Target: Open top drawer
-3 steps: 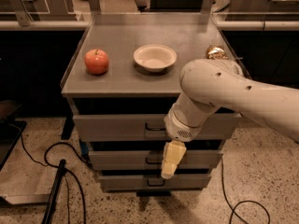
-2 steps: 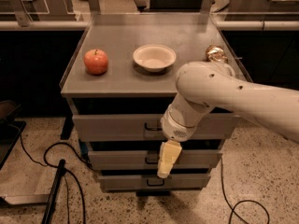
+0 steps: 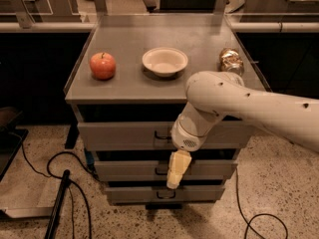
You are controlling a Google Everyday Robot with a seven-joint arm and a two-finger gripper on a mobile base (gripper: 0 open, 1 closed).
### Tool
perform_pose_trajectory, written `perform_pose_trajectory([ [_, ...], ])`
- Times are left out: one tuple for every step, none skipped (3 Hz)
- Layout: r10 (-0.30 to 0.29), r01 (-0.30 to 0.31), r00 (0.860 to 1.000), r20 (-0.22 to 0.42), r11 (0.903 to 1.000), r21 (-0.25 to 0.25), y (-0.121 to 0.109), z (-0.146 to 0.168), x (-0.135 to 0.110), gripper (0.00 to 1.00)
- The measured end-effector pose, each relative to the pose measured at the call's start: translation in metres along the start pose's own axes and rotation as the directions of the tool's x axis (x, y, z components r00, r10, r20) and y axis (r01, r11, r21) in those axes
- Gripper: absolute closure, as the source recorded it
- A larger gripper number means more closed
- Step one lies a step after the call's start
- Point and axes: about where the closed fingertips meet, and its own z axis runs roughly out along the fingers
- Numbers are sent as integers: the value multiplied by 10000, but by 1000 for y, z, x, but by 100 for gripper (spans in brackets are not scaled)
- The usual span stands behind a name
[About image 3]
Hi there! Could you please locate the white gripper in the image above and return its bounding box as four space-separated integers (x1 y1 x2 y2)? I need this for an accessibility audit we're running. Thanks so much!
166 114 209 189

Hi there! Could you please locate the grey top drawer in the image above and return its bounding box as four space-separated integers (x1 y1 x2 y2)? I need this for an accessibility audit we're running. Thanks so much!
78 120 254 151

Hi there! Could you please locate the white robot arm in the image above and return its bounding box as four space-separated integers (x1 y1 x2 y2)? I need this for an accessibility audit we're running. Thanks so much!
166 71 319 189

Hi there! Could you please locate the grey drawer cabinet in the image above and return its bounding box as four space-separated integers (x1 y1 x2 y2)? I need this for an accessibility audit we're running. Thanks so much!
63 13 273 211

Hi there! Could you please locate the white bowl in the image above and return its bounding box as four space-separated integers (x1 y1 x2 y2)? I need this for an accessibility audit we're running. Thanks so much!
142 47 188 78

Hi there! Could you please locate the crushed metal can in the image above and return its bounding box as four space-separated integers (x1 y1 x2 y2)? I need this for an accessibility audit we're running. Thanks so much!
219 48 244 76

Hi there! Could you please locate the red apple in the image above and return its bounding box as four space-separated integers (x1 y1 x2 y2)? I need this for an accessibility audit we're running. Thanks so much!
90 52 117 80

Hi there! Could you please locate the black pole stand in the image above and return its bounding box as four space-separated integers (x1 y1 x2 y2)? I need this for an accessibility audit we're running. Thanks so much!
45 170 70 239

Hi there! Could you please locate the dark equipment at left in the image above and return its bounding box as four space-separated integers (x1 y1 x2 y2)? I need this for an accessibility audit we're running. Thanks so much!
0 107 28 181

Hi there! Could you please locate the black cable on right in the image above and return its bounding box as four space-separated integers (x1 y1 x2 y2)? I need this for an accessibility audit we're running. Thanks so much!
234 168 289 239

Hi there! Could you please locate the black cable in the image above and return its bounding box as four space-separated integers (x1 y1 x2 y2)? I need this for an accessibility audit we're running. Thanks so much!
9 131 99 239
234 168 289 239

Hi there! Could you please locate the black cable on left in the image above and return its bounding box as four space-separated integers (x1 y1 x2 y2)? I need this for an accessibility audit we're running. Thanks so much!
9 131 99 239

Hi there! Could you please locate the white horizontal rail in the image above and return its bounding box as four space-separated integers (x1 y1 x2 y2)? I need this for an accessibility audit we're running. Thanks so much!
0 22 319 33

